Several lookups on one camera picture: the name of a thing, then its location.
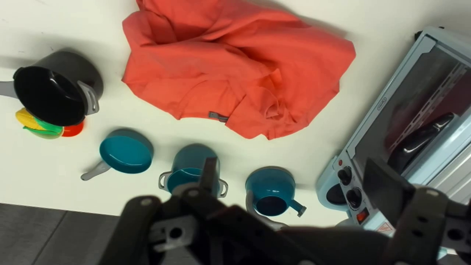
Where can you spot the coral red shirt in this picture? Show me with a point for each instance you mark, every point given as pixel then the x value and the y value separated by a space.
pixel 259 71

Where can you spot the colourful toy vegetables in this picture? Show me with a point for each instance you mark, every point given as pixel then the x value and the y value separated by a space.
pixel 46 130

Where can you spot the teal kettle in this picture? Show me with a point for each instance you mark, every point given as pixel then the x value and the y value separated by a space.
pixel 271 192

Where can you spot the light blue toaster oven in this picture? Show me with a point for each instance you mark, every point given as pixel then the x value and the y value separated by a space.
pixel 420 126

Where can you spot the teal pot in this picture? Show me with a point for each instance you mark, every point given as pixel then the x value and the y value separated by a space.
pixel 187 167

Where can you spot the black saucepan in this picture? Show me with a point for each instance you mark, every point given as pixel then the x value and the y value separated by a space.
pixel 61 89

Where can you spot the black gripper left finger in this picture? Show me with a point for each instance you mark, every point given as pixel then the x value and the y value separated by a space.
pixel 175 232

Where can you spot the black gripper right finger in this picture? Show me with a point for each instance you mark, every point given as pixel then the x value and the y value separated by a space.
pixel 424 219

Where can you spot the teal frying pan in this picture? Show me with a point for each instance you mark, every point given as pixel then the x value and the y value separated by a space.
pixel 125 151

